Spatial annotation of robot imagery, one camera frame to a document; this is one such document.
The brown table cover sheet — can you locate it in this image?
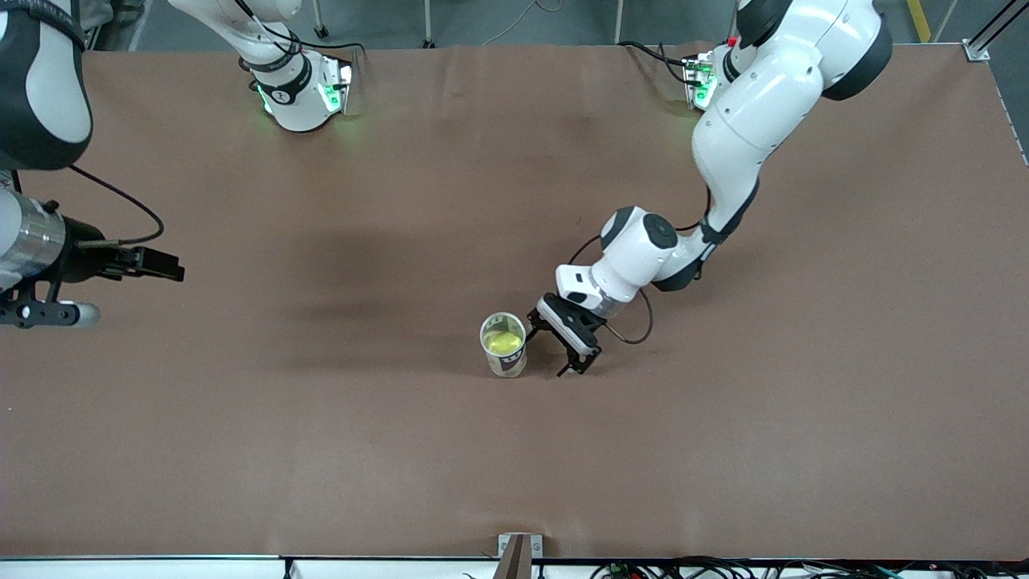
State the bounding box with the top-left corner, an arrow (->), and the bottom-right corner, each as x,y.
0,42 -> 1029,561

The grey metal table bracket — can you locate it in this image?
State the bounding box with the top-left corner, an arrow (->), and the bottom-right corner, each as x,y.
498,533 -> 543,579

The white table edge rail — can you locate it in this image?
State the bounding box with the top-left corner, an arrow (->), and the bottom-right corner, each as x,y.
0,556 -> 592,579

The grey arm base connector bracket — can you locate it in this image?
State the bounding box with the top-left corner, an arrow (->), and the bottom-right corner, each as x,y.
318,58 -> 355,117
682,52 -> 718,111

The white blue tennis ball can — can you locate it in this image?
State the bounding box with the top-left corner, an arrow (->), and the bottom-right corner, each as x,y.
480,312 -> 529,379

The black base power cable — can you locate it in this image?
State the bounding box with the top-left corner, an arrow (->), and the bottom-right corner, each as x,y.
285,28 -> 369,61
617,40 -> 700,88

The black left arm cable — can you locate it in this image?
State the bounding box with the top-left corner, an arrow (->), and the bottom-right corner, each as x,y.
567,185 -> 713,347

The black tangled cable bundle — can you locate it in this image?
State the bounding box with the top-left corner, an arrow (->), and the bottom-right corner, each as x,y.
591,556 -> 1029,579

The aluminium frame profile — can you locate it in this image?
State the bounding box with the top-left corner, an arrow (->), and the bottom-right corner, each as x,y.
963,0 -> 1029,61

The white floor cable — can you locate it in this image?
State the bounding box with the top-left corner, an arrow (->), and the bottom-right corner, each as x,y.
481,0 -> 564,47

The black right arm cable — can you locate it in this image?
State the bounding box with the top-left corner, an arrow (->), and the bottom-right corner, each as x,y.
68,164 -> 166,246

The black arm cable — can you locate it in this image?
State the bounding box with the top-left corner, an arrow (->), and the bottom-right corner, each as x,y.
68,164 -> 166,246
567,185 -> 713,347

